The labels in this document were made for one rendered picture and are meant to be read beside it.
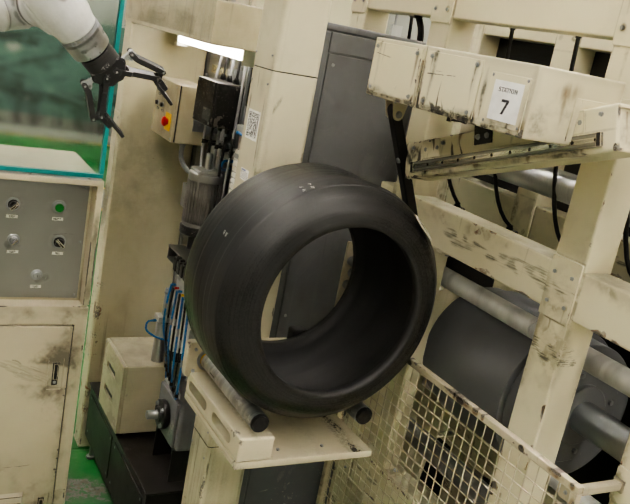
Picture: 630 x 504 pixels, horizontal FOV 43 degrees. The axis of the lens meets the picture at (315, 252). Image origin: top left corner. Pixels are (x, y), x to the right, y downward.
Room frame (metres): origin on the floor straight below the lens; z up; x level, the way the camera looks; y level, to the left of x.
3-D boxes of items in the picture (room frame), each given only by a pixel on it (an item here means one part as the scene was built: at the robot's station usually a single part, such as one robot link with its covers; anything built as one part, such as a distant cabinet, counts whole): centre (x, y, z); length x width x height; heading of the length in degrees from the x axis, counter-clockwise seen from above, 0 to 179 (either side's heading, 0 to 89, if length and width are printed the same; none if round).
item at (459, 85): (1.92, -0.30, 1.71); 0.61 x 0.25 x 0.15; 30
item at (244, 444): (1.81, 0.14, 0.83); 0.36 x 0.09 x 0.06; 30
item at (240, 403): (1.81, 0.13, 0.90); 0.35 x 0.05 x 0.05; 30
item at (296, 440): (1.88, 0.02, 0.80); 0.37 x 0.36 x 0.02; 120
